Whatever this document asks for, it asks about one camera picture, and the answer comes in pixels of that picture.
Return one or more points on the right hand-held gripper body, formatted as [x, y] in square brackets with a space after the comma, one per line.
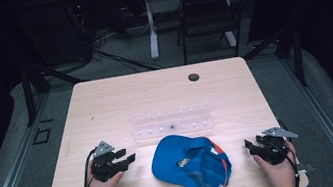
[274, 150]

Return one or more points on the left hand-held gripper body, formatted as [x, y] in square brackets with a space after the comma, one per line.
[105, 165]

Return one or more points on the blue baseball cap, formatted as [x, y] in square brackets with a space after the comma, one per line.
[186, 168]

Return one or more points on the person's left hand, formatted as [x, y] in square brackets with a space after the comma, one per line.
[100, 186]

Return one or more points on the person's right hand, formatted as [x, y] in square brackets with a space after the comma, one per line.
[280, 173]

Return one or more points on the clear acrylic rack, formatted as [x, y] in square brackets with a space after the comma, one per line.
[173, 127]

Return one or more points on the black tape square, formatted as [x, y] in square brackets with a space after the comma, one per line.
[34, 138]

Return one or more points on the black metal stand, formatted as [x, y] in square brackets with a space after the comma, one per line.
[29, 95]
[297, 56]

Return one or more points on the dark round table grommet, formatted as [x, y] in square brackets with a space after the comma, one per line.
[193, 77]

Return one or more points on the white background desk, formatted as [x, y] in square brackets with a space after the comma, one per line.
[151, 25]

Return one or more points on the black folding chair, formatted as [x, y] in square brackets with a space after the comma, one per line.
[208, 9]

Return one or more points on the grey metal table bracket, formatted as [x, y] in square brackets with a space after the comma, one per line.
[306, 168]

